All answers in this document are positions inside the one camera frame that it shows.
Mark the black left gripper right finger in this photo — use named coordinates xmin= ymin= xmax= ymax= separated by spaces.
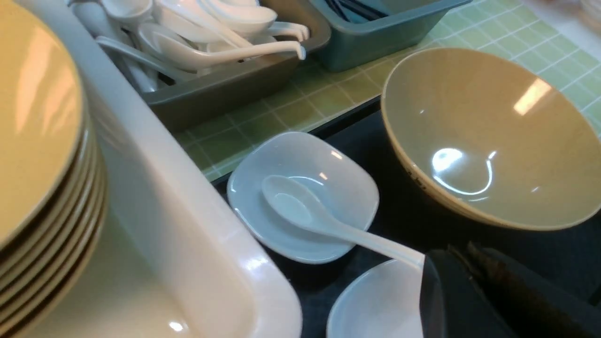
xmin=448 ymin=243 xmax=600 ymax=338

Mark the white ceramic soup spoon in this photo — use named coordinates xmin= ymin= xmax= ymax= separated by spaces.
xmin=262 ymin=175 xmax=425 ymax=269

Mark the pile of white spoons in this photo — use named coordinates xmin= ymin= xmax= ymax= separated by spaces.
xmin=66 ymin=0 xmax=311 ymax=92

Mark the black plastic serving tray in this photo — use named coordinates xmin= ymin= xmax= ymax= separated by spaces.
xmin=211 ymin=96 xmax=601 ymax=338

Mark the white square dish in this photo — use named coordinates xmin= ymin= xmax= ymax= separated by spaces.
xmin=227 ymin=132 xmax=380 ymax=265
xmin=326 ymin=260 xmax=423 ymax=338

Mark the blue plastic chopstick bin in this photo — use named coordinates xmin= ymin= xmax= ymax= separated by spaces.
xmin=310 ymin=0 xmax=470 ymax=72

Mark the grey plastic spoon bin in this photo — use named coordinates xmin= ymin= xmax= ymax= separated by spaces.
xmin=70 ymin=0 xmax=331 ymax=133

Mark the large white plastic tub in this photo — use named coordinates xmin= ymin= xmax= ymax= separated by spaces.
xmin=19 ymin=0 xmax=302 ymax=338

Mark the stack of tan bowls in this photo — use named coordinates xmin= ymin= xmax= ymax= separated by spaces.
xmin=0 ymin=0 xmax=109 ymax=338

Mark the bundle of black chopsticks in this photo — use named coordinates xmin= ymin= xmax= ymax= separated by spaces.
xmin=324 ymin=0 xmax=389 ymax=22

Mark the green checkered tablecloth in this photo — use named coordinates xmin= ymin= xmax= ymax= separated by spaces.
xmin=174 ymin=0 xmax=600 ymax=181

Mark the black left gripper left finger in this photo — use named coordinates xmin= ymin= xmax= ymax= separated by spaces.
xmin=419 ymin=250 xmax=517 ymax=338

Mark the tan noodle bowl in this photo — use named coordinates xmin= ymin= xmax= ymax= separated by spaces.
xmin=381 ymin=47 xmax=601 ymax=231

